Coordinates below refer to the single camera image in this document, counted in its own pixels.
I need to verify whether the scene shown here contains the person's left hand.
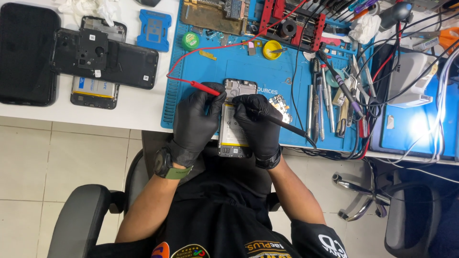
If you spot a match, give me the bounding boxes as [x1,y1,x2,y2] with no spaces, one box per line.
[167,82,227,168]

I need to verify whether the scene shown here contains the person's right hand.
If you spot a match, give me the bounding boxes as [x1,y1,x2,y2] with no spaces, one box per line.
[232,94,284,160]

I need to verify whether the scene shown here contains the red multimeter probe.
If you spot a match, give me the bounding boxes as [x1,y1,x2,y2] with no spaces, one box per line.
[189,81,221,97]

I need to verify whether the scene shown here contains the black multimeter probe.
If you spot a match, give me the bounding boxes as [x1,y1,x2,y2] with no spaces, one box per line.
[256,110,310,139]

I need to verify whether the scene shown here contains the small phone circuit board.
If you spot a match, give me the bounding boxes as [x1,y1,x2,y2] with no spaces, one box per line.
[268,94,293,124]

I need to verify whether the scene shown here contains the blue silicone repair mat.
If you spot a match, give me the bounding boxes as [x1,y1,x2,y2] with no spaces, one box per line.
[160,0,375,153]

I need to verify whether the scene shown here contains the yellow round tin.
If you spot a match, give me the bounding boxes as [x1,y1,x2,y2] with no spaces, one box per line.
[262,40,284,61]

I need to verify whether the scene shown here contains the silver tweezers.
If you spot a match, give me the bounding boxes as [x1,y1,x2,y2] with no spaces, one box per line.
[306,84,314,139]

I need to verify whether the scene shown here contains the black wrist band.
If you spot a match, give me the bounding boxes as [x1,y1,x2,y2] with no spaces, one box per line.
[255,145,282,170]

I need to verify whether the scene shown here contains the green round tin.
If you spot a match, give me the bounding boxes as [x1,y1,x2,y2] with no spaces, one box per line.
[181,31,200,51]

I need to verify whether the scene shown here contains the silver screwdriver with red collar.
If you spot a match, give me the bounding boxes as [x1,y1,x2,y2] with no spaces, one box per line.
[320,63,336,134]

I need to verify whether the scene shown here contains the black tape roll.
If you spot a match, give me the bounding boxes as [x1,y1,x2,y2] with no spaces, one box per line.
[280,19,297,39]

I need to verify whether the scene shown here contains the brass-coloured metal plate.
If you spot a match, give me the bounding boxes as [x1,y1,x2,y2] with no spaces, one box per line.
[180,0,249,36]

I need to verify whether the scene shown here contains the red and black board holder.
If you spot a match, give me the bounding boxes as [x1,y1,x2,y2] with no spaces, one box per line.
[257,0,328,53]

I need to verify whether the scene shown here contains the blue rectangular repair jig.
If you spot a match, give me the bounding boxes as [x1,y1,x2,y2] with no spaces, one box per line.
[136,9,172,53]

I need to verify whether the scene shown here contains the black phone back cover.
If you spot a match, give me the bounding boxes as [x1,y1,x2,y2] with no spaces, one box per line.
[49,28,159,90]

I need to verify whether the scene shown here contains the person's black printed shirt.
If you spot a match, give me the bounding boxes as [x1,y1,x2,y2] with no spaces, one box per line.
[88,143,348,258]

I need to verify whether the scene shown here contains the opened phone with blue-label battery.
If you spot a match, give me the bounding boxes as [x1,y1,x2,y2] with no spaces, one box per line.
[70,15,128,110]

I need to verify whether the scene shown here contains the crumpled white tissue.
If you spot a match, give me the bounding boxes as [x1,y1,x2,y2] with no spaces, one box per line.
[348,14,382,45]
[55,0,121,26]

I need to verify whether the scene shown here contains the white plastic device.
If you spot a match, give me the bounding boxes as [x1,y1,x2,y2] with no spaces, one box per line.
[387,53,439,109]

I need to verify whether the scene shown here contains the glossy blue work mat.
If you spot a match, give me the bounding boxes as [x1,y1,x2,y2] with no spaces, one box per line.
[369,43,459,161]

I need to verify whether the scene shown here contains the black microscope lamp head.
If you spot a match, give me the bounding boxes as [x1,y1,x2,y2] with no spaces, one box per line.
[379,1,413,32]

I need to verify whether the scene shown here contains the black office chair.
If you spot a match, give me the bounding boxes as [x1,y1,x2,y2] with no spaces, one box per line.
[47,130,281,258]

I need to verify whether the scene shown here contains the grey office chair with chrome base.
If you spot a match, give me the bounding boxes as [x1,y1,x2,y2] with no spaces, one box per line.
[331,163,459,258]

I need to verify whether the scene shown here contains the large black phone screen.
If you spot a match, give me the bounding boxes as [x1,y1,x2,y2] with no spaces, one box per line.
[0,2,62,107]

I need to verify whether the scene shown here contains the black test lead cable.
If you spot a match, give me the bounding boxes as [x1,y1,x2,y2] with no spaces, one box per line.
[290,0,325,150]

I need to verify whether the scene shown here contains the red test lead cable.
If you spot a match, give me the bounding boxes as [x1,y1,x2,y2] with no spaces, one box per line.
[166,0,310,86]

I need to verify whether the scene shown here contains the black handled screwdriver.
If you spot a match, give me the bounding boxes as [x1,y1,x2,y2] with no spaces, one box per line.
[311,57,321,143]

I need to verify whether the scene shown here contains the black watch with green strap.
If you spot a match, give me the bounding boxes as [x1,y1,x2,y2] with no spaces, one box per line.
[153,146,194,180]

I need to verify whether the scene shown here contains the black plastic phone frame part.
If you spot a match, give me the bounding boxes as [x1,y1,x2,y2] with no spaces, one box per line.
[76,28,109,71]

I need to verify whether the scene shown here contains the bundle of black cables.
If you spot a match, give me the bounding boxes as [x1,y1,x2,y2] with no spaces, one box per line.
[353,0,459,160]

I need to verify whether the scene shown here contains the white cables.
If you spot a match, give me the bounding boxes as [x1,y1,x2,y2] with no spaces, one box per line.
[373,47,459,185]

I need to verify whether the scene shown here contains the orange handled scissors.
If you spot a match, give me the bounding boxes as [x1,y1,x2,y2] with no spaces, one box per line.
[402,27,459,55]

